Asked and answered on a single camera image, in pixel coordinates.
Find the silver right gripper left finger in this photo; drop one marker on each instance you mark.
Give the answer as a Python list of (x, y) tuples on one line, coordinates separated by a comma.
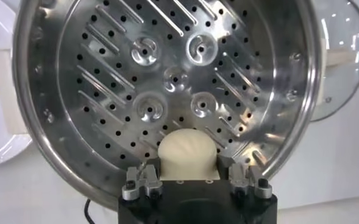
[(148, 179)]

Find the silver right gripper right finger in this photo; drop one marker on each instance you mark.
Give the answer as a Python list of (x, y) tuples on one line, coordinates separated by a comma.
[(240, 178)]

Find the white steamed baozi bun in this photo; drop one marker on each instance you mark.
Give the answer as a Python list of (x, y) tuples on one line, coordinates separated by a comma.
[(185, 152)]

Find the stainless steel steamer basket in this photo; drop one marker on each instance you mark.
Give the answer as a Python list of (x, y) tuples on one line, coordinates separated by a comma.
[(106, 76)]

